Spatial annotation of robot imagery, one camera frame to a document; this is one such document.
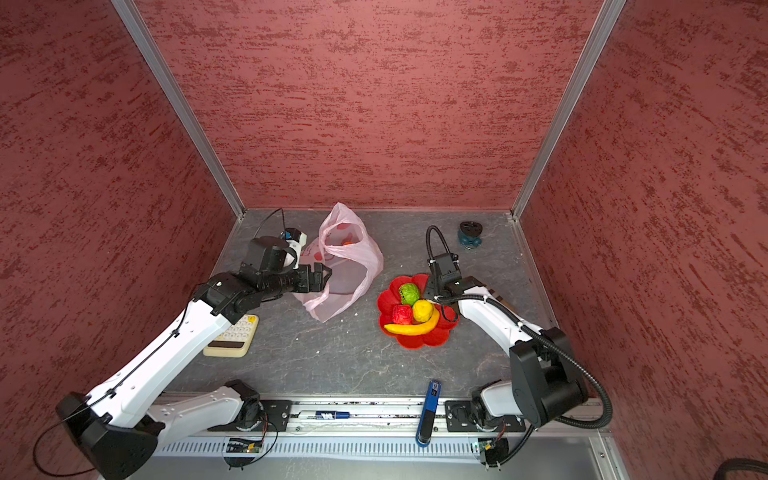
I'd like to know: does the blue black handheld device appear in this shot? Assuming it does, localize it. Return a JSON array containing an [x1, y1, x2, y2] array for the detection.
[[415, 380, 441, 448]]

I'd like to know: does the yellow fake lemon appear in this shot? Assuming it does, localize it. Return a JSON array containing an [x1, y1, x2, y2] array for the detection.
[[412, 300, 435, 324]]

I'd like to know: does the green fake lime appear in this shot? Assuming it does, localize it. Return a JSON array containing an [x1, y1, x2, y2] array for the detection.
[[398, 283, 421, 306]]

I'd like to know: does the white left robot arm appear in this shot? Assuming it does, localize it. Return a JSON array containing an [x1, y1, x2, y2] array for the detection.
[[56, 263, 332, 479]]

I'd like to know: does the red fake strawberry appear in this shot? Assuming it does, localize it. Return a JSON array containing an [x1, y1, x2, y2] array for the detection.
[[392, 305, 413, 325]]

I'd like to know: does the cream yellow calculator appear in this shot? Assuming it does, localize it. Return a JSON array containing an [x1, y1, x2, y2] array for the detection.
[[203, 314, 259, 358]]

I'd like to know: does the black corrugated cable conduit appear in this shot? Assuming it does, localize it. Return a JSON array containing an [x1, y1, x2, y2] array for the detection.
[[425, 224, 614, 430]]

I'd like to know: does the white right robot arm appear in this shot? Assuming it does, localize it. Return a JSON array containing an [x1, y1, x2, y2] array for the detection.
[[426, 253, 589, 427]]

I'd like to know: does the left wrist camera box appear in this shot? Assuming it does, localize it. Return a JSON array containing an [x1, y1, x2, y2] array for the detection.
[[283, 227, 307, 269]]

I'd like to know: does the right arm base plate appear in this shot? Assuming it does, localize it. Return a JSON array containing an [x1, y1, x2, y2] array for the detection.
[[445, 400, 526, 434]]

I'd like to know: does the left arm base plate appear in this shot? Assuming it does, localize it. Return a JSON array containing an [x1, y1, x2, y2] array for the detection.
[[208, 399, 293, 434]]

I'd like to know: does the aluminium front rail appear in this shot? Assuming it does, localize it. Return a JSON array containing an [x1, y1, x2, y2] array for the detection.
[[147, 391, 603, 443]]

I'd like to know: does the pink plastic bag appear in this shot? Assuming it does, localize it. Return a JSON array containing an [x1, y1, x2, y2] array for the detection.
[[295, 203, 384, 323]]

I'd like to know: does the red flower-shaped bowl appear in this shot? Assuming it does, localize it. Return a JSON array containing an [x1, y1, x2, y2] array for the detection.
[[377, 274, 459, 350]]

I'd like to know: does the yellow fake banana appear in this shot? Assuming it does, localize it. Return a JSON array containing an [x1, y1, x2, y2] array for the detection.
[[384, 310, 440, 336]]

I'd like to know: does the blue marker pen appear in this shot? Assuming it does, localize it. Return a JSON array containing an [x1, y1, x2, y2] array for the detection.
[[298, 410, 351, 421]]

